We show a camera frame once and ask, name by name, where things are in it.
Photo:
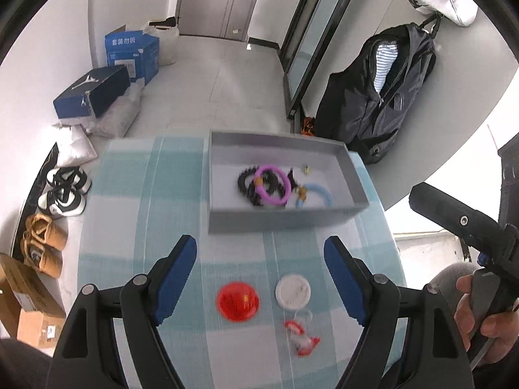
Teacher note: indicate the red round lid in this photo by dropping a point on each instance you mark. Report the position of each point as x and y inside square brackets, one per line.
[237, 300]

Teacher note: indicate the person's leg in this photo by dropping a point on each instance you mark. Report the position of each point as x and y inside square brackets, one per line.
[450, 275]
[20, 366]

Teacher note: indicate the blue carton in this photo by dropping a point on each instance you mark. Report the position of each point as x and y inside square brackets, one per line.
[133, 52]

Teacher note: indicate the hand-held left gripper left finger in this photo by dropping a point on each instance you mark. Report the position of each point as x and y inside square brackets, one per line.
[174, 283]

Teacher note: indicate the large brown cardboard box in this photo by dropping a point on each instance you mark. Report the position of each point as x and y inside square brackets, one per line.
[28, 287]

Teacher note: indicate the black framed standing mirror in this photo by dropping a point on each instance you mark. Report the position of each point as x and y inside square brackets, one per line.
[312, 48]

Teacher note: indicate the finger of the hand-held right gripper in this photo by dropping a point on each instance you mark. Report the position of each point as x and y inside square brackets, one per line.
[482, 257]
[446, 210]

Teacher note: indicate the white padded bag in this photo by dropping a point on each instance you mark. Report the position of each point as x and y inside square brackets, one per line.
[77, 148]

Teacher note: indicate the small yellow earring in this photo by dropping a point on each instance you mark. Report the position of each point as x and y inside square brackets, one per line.
[307, 169]

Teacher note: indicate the small brown cardboard box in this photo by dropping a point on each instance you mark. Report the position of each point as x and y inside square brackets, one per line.
[40, 330]

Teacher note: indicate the black and white sneaker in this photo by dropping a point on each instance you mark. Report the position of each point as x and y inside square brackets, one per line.
[61, 204]
[69, 180]

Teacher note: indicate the white round lid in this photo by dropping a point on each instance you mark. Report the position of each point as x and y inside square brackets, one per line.
[292, 291]

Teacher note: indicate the teal checkered tablecloth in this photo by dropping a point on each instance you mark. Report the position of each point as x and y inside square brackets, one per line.
[243, 259]

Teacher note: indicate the grey door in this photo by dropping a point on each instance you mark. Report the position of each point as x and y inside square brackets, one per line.
[219, 0]

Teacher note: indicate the white plastic bag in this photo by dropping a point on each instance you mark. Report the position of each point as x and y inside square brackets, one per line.
[166, 44]

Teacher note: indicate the clear plastic bag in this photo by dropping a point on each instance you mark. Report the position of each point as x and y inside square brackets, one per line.
[117, 117]

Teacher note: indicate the person's right leg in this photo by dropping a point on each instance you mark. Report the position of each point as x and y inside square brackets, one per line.
[450, 275]

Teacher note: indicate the dark blue shoe box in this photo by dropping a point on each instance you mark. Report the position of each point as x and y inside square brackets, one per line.
[93, 89]

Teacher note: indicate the orange and black object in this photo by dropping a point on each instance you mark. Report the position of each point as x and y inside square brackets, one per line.
[307, 126]

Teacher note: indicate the person's left leg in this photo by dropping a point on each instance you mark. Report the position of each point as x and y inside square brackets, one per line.
[20, 366]

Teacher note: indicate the grey cardboard box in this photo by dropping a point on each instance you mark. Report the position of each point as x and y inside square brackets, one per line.
[275, 221]

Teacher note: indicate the small clear bag red jewelry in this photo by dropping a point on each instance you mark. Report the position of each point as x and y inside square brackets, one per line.
[296, 325]
[306, 344]

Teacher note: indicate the person's right hand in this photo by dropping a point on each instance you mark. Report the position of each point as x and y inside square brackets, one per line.
[462, 312]

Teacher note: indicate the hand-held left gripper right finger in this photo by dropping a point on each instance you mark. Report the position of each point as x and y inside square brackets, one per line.
[344, 279]

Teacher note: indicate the brown suede shoe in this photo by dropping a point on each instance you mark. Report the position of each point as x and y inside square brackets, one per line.
[48, 233]
[42, 261]

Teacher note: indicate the dark navy backpack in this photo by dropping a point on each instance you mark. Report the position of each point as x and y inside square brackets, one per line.
[365, 101]

